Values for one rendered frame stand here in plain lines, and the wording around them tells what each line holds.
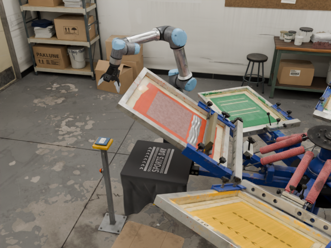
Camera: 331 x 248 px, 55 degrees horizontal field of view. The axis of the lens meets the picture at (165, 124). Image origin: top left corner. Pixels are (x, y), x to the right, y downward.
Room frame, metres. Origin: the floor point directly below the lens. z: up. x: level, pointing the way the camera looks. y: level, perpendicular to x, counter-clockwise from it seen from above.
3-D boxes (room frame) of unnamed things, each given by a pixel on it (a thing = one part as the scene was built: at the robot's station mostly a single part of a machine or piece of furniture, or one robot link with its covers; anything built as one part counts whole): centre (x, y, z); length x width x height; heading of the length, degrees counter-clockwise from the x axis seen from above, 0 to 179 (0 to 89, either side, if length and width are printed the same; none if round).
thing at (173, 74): (2.49, -0.09, 1.37); 0.13 x 0.12 x 0.14; 41
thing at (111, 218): (2.13, 0.51, 0.48); 0.22 x 0.22 x 0.96; 78
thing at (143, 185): (1.71, 0.08, 0.74); 0.46 x 0.04 x 0.42; 78
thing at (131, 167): (1.91, 0.04, 0.95); 0.48 x 0.44 x 0.01; 78
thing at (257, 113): (2.54, -0.77, 1.05); 1.08 x 0.61 x 0.23; 18
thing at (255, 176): (1.81, -0.44, 0.89); 1.24 x 0.06 x 0.06; 78
